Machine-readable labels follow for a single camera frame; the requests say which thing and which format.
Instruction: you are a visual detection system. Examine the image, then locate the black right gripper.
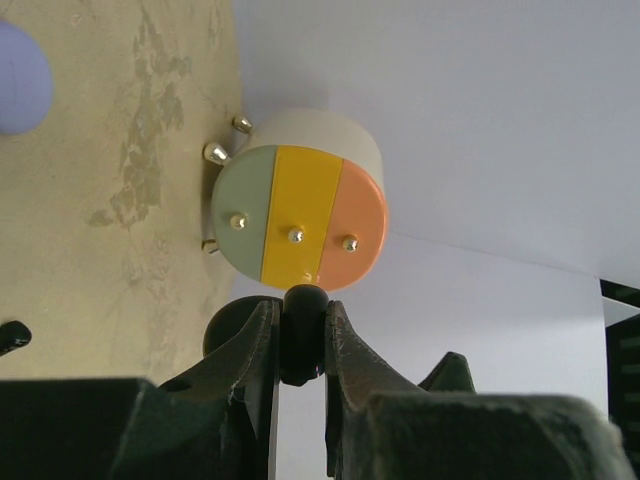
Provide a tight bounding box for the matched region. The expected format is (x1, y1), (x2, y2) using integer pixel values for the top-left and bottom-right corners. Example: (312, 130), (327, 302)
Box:
(418, 352), (476, 393)

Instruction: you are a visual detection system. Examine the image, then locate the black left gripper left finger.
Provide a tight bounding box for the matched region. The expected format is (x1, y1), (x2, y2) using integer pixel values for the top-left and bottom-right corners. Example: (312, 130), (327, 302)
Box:
(1, 296), (281, 479)

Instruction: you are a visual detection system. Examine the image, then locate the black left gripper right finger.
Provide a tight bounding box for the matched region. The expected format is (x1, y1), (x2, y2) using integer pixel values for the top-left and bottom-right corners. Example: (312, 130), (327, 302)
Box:
(325, 301), (635, 479)

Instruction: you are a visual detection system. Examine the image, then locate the black earbud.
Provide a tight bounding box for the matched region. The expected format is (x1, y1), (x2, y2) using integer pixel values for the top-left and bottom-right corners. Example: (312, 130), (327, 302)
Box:
(0, 320), (32, 356)

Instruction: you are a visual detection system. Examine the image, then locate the purple round earbud charging case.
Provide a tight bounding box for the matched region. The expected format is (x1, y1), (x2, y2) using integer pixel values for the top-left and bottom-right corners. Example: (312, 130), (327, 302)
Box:
(0, 20), (54, 135)

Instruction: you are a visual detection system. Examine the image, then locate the cylindrical three-drawer storage box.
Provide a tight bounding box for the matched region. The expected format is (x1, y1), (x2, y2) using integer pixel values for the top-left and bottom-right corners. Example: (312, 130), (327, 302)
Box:
(202, 109), (389, 291)

